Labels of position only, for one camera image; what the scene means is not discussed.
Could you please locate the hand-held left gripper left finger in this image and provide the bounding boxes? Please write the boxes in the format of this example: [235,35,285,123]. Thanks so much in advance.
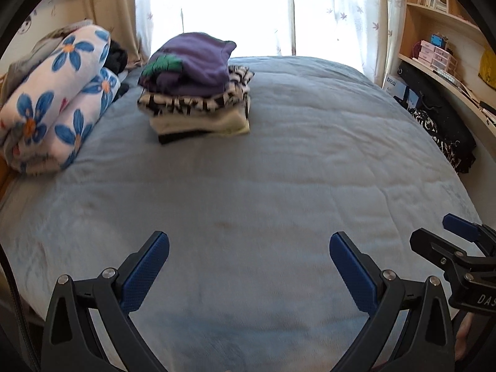
[41,230,171,372]

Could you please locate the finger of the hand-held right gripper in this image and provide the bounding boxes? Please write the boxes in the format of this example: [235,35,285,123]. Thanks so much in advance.
[442,213,496,258]
[410,228,496,283]

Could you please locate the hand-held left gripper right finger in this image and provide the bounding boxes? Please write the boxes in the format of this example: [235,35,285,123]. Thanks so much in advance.
[329,231,456,372]

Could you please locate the purple hoodie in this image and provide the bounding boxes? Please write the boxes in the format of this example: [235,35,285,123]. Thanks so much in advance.
[138,33,237,97]

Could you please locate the dark clothes pile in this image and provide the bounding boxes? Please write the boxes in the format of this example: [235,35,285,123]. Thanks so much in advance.
[106,41,131,97]

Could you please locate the person's right hand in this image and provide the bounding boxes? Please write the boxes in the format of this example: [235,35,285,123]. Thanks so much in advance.
[454,312,476,363]

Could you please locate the black and white patterned cloth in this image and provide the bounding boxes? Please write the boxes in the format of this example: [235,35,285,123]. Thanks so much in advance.
[409,108,466,171]

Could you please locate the black bag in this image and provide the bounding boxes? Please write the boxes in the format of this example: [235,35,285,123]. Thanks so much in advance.
[397,62,478,173]

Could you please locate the grey fleece blanket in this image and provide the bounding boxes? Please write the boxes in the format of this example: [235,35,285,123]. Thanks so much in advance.
[0,56,483,372]

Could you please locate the black folded garment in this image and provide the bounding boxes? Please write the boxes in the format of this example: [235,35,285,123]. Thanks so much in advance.
[158,130,212,145]

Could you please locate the white box with blue print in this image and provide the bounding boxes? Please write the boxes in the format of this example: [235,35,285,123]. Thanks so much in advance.
[383,73,410,103]

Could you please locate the cream folded garment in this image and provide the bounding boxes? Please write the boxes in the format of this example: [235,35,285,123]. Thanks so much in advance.
[149,106,250,137]

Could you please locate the yellow cloth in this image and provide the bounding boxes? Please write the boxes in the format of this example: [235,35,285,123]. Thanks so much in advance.
[478,48,496,83]

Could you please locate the black and white printed garment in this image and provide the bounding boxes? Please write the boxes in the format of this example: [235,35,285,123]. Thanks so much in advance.
[137,65,254,117]

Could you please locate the blue floral quilt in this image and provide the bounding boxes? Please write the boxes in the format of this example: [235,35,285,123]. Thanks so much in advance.
[0,24,122,175]

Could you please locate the curved wooden shelf unit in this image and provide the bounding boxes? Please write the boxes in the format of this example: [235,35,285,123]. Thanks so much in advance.
[397,0,496,132]

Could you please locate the beige curtain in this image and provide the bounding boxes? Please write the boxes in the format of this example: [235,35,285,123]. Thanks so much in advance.
[380,0,408,84]
[79,0,152,66]

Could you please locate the grey garment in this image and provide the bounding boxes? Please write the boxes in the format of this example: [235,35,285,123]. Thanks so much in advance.
[6,19,94,86]

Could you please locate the white leaf print sheer curtain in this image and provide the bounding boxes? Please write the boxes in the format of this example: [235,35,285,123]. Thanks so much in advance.
[134,0,394,82]

